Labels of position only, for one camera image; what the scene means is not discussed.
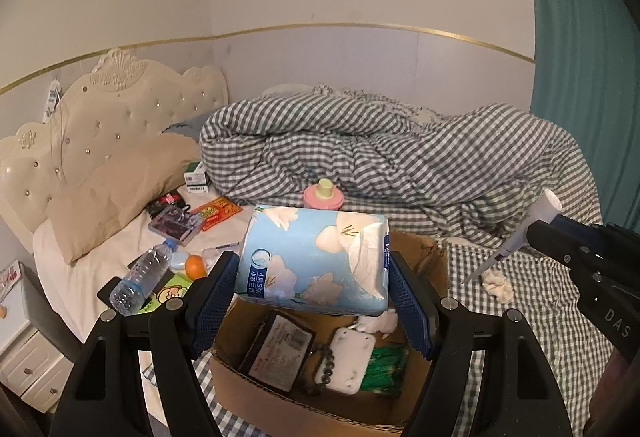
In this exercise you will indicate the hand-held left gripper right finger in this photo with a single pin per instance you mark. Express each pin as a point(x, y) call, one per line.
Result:
point(411, 312)

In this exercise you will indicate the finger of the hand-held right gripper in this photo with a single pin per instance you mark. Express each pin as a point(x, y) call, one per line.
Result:
point(550, 239)
point(580, 226)

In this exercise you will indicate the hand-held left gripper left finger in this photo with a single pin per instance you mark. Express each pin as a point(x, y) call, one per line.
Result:
point(210, 312)

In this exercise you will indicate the white pipette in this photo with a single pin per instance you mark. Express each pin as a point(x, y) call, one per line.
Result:
point(505, 252)

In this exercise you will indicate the green plastic packet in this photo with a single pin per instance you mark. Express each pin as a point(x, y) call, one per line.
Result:
point(385, 367)

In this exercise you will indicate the blue floral tissue pack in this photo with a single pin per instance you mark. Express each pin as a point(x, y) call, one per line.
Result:
point(300, 257)

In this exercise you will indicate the cardboard box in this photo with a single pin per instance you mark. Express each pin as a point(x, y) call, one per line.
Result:
point(300, 412)

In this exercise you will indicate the person's right hand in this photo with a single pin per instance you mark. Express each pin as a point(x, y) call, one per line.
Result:
point(615, 387)

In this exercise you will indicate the green cartoon packet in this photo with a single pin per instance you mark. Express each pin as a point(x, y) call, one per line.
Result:
point(172, 292)

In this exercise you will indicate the orange fruit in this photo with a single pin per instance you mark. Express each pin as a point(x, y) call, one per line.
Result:
point(195, 267)

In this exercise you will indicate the dark pen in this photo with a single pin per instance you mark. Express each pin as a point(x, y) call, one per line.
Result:
point(227, 245)

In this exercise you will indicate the crumpled white tissue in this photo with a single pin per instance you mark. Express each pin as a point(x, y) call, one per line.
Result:
point(497, 286)

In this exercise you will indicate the clear plastic water bottle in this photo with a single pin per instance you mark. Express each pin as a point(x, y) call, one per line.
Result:
point(140, 277)

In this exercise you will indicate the black flat box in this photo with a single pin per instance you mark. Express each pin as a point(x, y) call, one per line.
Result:
point(280, 352)

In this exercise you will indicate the grey checked bed sheet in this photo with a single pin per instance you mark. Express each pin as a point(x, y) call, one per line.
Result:
point(525, 327)

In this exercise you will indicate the clear plastic case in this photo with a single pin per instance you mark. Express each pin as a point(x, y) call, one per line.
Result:
point(175, 224)

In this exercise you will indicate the red snack packet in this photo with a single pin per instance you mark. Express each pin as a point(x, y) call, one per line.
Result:
point(217, 212)

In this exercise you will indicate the black phone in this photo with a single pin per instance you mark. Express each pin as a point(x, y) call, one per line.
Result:
point(107, 289)

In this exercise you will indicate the black and red packet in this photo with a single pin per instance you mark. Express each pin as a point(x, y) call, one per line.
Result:
point(162, 204)

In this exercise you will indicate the white bed sheet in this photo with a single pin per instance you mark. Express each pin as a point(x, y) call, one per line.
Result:
point(90, 267)

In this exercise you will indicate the white and green box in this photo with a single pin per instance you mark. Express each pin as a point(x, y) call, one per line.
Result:
point(196, 179)

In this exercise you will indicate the pink bottle with green cap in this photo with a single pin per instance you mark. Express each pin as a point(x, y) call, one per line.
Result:
point(320, 199)

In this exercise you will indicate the beige pillow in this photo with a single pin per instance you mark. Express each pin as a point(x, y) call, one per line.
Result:
point(115, 197)

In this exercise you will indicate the grey checked duvet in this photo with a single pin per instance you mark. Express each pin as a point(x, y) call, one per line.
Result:
point(400, 152)

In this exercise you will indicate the teal curtain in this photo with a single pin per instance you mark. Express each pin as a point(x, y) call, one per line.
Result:
point(590, 42)

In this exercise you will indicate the white nightstand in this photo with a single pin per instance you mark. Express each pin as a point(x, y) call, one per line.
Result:
point(30, 357)

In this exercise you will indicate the blue pillow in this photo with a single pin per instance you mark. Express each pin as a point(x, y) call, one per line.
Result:
point(187, 126)

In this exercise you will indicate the white and red packet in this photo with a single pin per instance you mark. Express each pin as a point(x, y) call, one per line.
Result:
point(11, 279)

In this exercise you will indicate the cream tufted headboard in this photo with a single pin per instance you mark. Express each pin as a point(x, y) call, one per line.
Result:
point(100, 117)

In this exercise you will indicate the white power strip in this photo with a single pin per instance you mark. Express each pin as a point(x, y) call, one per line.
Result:
point(51, 102)

